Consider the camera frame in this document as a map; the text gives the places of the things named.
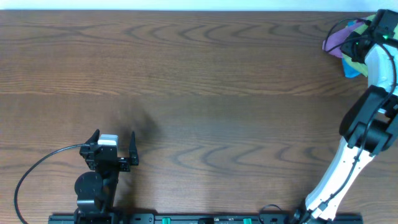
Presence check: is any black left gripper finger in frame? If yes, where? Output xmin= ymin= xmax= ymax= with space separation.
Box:
xmin=85 ymin=129 xmax=100 ymax=144
xmin=128 ymin=131 xmax=137 ymax=158

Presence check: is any green cloth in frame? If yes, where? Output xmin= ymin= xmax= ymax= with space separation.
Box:
xmin=341 ymin=14 xmax=377 ymax=78

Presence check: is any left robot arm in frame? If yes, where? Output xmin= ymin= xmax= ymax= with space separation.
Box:
xmin=74 ymin=129 xmax=139 ymax=223

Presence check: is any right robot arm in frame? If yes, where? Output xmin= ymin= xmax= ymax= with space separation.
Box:
xmin=290 ymin=27 xmax=397 ymax=223

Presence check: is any purple cloth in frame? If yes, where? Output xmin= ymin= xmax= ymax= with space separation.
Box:
xmin=322 ymin=21 xmax=368 ymax=51

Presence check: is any blue cloth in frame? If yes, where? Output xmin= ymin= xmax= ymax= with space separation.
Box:
xmin=341 ymin=20 xmax=361 ymax=78

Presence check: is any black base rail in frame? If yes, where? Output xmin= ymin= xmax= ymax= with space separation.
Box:
xmin=48 ymin=212 xmax=364 ymax=224

